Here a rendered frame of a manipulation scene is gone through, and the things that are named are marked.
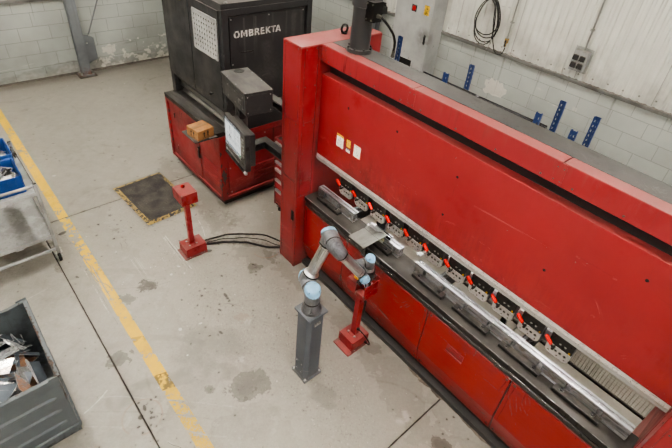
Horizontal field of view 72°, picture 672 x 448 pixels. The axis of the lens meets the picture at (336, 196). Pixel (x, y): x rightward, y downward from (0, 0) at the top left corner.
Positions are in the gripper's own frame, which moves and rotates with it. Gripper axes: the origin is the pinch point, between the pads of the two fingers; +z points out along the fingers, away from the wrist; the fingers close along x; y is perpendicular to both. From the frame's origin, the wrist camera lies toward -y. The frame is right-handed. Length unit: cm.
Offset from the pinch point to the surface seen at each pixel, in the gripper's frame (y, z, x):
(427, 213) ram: 38, -71, -18
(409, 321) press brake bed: 18.7, 24.5, -33.8
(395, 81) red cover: 44, -152, 30
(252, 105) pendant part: -11, -112, 127
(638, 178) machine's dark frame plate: 61, -152, -122
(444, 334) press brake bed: 20, 7, -65
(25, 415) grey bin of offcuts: -231, 2, 64
